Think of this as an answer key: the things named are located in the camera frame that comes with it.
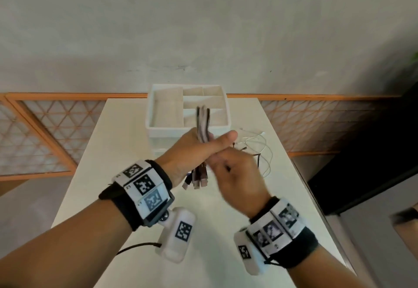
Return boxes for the person's left hand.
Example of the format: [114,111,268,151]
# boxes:
[155,127,239,189]

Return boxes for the person's right hand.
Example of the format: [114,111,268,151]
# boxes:
[207,149,272,218]

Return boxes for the bundle of black white cables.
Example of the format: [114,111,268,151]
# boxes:
[182,105,273,190]

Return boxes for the white drawer organizer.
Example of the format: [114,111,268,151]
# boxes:
[146,83,232,154]

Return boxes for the person's left forearm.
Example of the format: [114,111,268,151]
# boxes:
[0,199,135,288]

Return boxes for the white table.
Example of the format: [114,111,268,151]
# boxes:
[51,97,348,288]

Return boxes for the black marker wristband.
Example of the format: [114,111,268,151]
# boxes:
[245,196,319,269]
[98,159,175,232]

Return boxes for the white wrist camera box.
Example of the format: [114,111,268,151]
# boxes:
[233,227,272,276]
[155,207,198,263]

